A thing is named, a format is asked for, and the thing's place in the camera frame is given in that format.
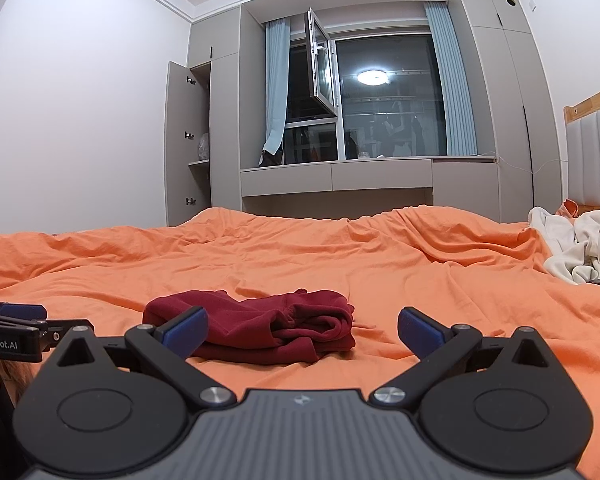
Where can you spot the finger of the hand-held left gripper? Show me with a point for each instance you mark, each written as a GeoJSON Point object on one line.
{"type": "Point", "coordinates": [22, 311]}
{"type": "Point", "coordinates": [67, 329]}

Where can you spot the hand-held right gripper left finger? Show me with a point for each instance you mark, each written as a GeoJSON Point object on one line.
{"type": "Point", "coordinates": [187, 330]}

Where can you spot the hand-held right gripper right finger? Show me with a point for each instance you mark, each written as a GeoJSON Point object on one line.
{"type": "Point", "coordinates": [417, 330]}

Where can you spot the dark red long-sleeve shirt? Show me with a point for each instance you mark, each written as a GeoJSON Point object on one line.
{"type": "Point", "coordinates": [280, 325]}

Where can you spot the orange bed blanket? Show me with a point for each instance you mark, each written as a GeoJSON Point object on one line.
{"type": "Point", "coordinates": [300, 250]}

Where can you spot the open grey wardrobe door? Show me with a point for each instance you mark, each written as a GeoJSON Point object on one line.
{"type": "Point", "coordinates": [179, 150]}

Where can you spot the clear plastic bag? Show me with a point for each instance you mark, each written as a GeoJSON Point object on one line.
{"type": "Point", "coordinates": [202, 147]}

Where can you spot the cream crumpled garment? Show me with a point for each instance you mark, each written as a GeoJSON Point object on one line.
{"type": "Point", "coordinates": [580, 245]}

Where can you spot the dark object on sill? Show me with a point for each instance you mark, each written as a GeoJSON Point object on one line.
{"type": "Point", "coordinates": [271, 158]}

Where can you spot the small orange cloth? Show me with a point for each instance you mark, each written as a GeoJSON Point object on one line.
{"type": "Point", "coordinates": [567, 208]}

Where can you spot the large window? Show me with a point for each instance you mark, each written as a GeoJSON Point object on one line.
{"type": "Point", "coordinates": [390, 105]}

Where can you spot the grey built-in wardrobe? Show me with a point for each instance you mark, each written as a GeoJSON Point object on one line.
{"type": "Point", "coordinates": [490, 100]}

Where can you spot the grey padded headboard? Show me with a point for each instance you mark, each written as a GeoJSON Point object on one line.
{"type": "Point", "coordinates": [595, 160]}

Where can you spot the long light blue curtain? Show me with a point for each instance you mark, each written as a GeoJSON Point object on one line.
{"type": "Point", "coordinates": [452, 80]}

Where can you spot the short light blue curtain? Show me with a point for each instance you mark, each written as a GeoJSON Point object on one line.
{"type": "Point", "coordinates": [277, 85]}

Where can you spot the open window sash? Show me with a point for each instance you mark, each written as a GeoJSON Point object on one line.
{"type": "Point", "coordinates": [322, 60]}

